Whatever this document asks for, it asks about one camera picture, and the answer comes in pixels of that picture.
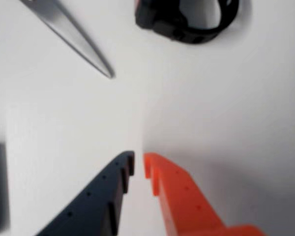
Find black ring strap device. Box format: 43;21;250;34
134;0;239;45

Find blue handled scissors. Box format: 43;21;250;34
19;0;116;80

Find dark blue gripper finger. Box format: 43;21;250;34
35;151;135;236

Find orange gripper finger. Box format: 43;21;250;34
143;152;265;236

